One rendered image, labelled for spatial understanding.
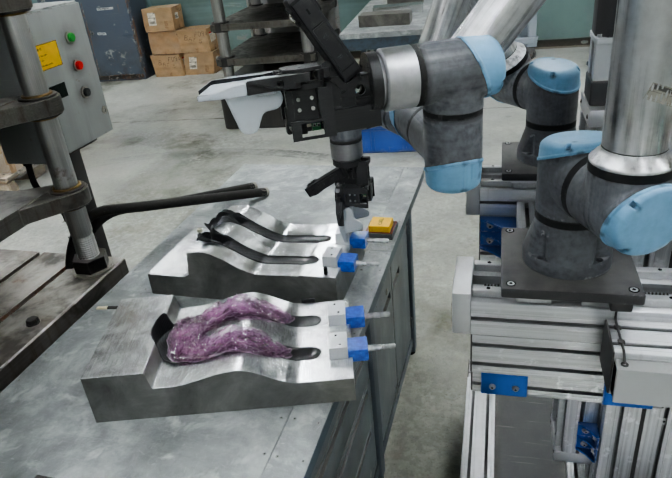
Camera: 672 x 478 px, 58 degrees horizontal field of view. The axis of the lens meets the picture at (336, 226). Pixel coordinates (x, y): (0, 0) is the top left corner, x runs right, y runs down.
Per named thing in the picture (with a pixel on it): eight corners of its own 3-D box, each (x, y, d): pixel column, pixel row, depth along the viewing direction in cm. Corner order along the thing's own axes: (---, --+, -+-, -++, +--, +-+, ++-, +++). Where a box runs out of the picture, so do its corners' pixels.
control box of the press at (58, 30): (190, 384, 243) (87, -1, 176) (149, 442, 217) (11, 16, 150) (142, 377, 249) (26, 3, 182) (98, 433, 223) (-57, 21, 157)
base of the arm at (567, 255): (605, 238, 112) (611, 189, 108) (618, 282, 99) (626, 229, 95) (520, 235, 116) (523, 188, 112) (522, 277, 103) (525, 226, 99)
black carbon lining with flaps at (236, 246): (334, 241, 156) (331, 208, 152) (316, 274, 143) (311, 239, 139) (214, 235, 166) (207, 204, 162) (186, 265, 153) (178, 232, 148)
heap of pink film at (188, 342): (295, 311, 132) (291, 281, 128) (292, 364, 116) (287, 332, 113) (178, 322, 133) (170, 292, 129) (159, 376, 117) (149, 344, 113)
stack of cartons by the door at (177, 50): (225, 68, 785) (213, 0, 747) (216, 74, 757) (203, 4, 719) (164, 71, 802) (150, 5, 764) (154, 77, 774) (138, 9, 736)
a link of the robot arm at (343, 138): (367, 92, 133) (332, 100, 130) (371, 140, 138) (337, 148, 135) (352, 85, 140) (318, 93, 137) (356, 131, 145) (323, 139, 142)
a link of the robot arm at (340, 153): (325, 145, 138) (335, 133, 145) (327, 164, 140) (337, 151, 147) (357, 146, 136) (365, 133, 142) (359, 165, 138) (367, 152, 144)
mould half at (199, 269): (364, 254, 163) (361, 209, 157) (338, 310, 141) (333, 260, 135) (199, 244, 177) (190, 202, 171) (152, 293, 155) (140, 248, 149)
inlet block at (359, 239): (391, 245, 153) (390, 226, 150) (387, 255, 148) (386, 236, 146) (341, 242, 156) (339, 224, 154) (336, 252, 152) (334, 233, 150)
